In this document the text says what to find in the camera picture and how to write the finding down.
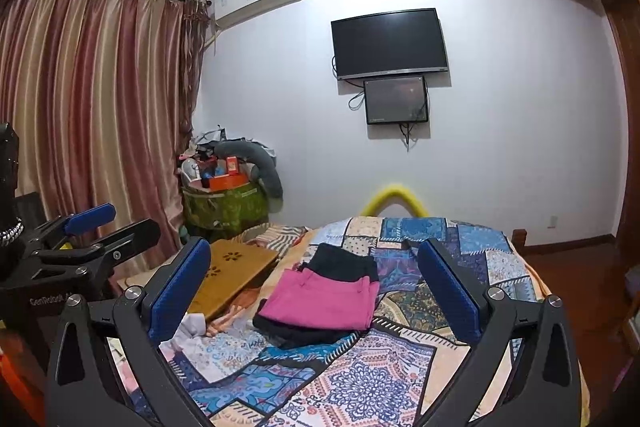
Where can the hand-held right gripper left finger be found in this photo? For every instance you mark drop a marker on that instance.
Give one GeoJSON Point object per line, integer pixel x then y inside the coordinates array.
{"type": "Point", "coordinates": [180, 292]}

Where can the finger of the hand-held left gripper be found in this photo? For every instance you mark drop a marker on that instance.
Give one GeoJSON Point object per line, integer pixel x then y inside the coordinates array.
{"type": "Point", "coordinates": [135, 237]}
{"type": "Point", "coordinates": [92, 217]}

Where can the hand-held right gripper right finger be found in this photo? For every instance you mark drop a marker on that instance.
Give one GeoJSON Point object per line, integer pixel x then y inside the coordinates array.
{"type": "Point", "coordinates": [450, 292]}

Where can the pink pants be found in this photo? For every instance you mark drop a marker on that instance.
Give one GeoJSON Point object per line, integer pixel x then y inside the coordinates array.
{"type": "Point", "coordinates": [320, 299]}

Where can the dark teal pants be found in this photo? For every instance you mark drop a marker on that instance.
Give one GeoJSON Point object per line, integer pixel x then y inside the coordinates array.
{"type": "Point", "coordinates": [340, 262]}

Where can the white crumpled cloth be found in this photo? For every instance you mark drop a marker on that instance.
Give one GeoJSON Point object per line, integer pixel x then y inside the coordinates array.
{"type": "Point", "coordinates": [192, 327]}

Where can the green fabric storage bag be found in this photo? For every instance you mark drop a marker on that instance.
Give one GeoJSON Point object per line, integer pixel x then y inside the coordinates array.
{"type": "Point", "coordinates": [225, 209]}

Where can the orange box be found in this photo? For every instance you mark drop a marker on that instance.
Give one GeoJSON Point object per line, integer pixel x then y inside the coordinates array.
{"type": "Point", "coordinates": [227, 182]}

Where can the pink beige curtain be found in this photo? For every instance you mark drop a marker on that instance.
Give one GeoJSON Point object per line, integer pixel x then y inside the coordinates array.
{"type": "Point", "coordinates": [90, 107]}

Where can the yellow foam tube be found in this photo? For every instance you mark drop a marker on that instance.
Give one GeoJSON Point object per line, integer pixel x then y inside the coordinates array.
{"type": "Point", "coordinates": [395, 191]}

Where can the small red box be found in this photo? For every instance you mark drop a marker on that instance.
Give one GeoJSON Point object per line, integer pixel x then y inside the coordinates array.
{"type": "Point", "coordinates": [233, 165]}

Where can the patchwork patterned blanket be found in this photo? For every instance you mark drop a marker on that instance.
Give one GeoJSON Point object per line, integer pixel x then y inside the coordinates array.
{"type": "Point", "coordinates": [350, 382]}

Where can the wooden bed frame post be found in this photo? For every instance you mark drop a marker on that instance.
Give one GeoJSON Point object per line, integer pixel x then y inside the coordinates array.
{"type": "Point", "coordinates": [520, 239]}

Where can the small black wall monitor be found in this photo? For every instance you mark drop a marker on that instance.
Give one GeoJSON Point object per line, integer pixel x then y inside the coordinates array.
{"type": "Point", "coordinates": [396, 99]}

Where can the black wall television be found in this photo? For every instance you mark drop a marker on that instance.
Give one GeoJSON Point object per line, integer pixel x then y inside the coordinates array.
{"type": "Point", "coordinates": [390, 42]}

